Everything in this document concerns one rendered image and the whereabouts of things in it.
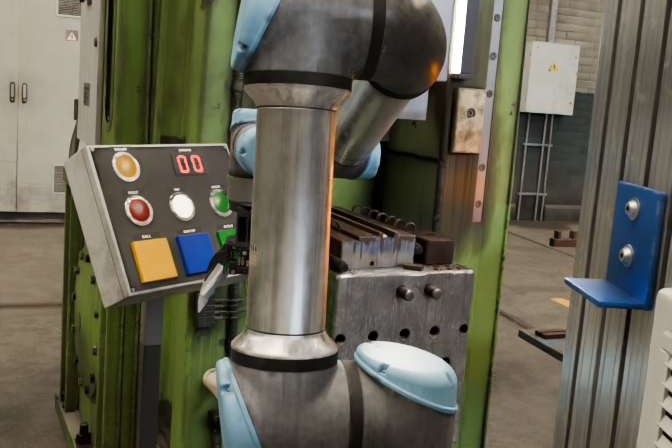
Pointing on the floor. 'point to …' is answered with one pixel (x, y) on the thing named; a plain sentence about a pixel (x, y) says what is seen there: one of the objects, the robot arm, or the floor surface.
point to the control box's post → (149, 372)
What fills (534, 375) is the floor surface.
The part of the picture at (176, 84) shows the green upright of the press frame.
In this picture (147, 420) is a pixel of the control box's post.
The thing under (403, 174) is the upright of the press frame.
